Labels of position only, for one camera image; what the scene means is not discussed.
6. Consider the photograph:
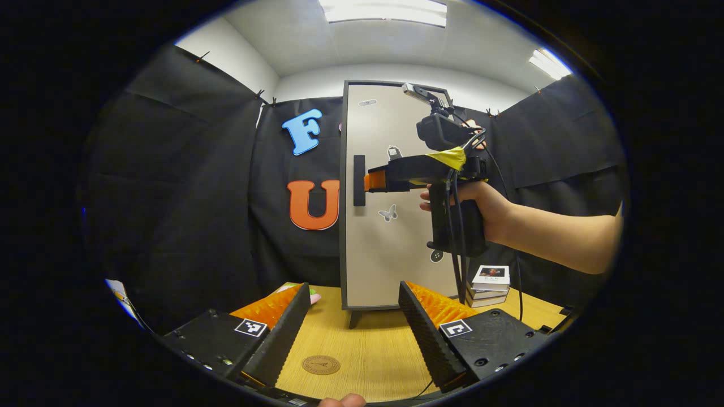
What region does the white printed paper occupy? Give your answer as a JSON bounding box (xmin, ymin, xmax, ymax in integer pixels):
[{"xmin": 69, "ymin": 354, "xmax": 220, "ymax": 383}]
[{"xmin": 105, "ymin": 278, "xmax": 142, "ymax": 328}]

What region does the long ceiling light panel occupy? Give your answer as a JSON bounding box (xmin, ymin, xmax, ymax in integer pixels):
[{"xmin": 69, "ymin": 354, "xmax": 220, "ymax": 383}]
[{"xmin": 318, "ymin": 0, "xmax": 447, "ymax": 28}]

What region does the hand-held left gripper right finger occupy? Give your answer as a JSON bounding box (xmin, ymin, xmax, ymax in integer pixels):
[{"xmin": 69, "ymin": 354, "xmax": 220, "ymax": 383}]
[{"xmin": 398, "ymin": 280, "xmax": 552, "ymax": 393}]

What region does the white photo cover book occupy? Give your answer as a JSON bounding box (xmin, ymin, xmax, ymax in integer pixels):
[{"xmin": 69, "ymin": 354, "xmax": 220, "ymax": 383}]
[{"xmin": 472, "ymin": 265, "xmax": 510, "ymax": 292}]

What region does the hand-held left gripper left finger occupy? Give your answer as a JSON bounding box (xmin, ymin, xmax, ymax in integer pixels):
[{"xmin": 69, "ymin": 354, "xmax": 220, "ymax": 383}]
[{"xmin": 161, "ymin": 282, "xmax": 312, "ymax": 389}]

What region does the pink plush toy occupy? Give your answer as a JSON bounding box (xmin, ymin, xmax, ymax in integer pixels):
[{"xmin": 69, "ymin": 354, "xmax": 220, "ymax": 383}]
[{"xmin": 274, "ymin": 283, "xmax": 322, "ymax": 306}]

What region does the black cabinet door handle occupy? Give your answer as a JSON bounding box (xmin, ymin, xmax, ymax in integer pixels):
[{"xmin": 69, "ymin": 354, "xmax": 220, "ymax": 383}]
[{"xmin": 354, "ymin": 155, "xmax": 367, "ymax": 207}]

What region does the grey cabinet door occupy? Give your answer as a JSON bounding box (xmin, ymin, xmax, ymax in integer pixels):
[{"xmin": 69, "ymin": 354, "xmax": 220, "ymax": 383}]
[{"xmin": 345, "ymin": 84, "xmax": 462, "ymax": 309}]

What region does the small ceiling light panel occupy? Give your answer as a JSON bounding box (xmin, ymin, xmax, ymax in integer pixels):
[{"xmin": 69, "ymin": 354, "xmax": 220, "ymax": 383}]
[{"xmin": 530, "ymin": 48, "xmax": 572, "ymax": 81}]

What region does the thick black cable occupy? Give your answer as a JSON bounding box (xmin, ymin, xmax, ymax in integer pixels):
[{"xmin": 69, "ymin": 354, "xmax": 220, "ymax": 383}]
[{"xmin": 447, "ymin": 170, "xmax": 470, "ymax": 306}]

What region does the dark cover book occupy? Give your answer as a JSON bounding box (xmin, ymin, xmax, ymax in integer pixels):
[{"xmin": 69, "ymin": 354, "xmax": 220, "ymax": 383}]
[{"xmin": 467, "ymin": 284, "xmax": 510, "ymax": 301}]

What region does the round brown coaster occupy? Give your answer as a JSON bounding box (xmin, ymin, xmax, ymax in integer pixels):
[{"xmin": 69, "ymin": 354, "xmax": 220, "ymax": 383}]
[{"xmin": 301, "ymin": 355, "xmax": 341, "ymax": 375}]

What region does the dark grey cabinet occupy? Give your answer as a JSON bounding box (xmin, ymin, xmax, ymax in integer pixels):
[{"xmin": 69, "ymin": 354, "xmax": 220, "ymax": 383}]
[{"xmin": 339, "ymin": 80, "xmax": 470, "ymax": 330}]

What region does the black backdrop cloth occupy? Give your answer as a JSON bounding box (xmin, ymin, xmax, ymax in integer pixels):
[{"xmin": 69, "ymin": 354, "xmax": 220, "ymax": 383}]
[{"xmin": 85, "ymin": 44, "xmax": 628, "ymax": 334}]

